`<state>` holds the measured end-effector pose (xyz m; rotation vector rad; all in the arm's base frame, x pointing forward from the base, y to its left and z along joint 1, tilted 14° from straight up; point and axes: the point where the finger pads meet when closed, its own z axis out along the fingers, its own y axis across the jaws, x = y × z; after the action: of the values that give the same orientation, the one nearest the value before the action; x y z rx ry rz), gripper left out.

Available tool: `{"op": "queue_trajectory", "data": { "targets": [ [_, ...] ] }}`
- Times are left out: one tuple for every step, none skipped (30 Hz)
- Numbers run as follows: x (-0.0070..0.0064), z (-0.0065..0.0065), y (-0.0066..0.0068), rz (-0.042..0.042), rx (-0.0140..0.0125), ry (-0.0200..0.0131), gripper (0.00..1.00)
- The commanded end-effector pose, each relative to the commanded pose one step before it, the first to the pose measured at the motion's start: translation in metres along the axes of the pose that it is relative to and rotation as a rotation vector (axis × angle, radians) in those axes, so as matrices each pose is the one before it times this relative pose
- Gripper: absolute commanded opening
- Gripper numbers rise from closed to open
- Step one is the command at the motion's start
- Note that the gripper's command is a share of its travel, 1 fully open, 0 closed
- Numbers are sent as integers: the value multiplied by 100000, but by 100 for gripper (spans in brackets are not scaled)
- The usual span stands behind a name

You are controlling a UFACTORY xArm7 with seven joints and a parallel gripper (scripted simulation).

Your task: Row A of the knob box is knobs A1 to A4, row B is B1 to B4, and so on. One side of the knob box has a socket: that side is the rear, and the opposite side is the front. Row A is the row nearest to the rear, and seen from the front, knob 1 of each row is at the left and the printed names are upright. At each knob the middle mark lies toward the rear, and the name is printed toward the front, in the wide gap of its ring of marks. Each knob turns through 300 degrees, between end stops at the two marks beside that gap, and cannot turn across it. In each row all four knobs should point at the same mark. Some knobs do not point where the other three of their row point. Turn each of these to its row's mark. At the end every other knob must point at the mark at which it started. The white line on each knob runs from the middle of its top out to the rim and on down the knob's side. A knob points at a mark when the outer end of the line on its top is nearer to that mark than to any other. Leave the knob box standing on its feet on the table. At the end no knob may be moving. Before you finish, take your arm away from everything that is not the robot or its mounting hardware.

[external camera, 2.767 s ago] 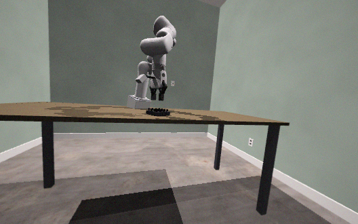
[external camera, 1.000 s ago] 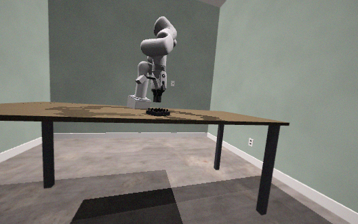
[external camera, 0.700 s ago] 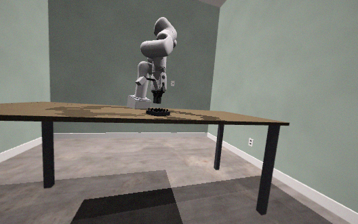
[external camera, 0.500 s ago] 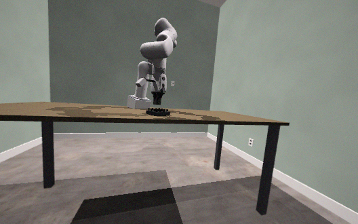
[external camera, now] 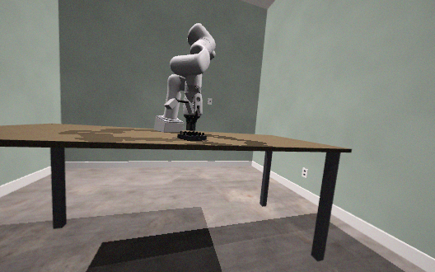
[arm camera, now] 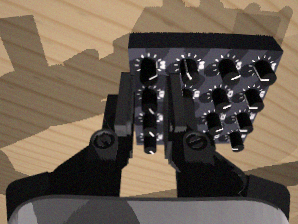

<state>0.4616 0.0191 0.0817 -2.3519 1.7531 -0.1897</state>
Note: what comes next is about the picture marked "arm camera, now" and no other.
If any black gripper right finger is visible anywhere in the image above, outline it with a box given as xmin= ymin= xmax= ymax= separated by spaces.
xmin=162 ymin=73 xmax=290 ymax=222

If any black knob box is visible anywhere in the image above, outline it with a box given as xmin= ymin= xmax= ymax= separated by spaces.
xmin=128 ymin=33 xmax=284 ymax=154

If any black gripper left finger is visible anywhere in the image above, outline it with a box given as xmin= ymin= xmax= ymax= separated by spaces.
xmin=6 ymin=72 xmax=135 ymax=223

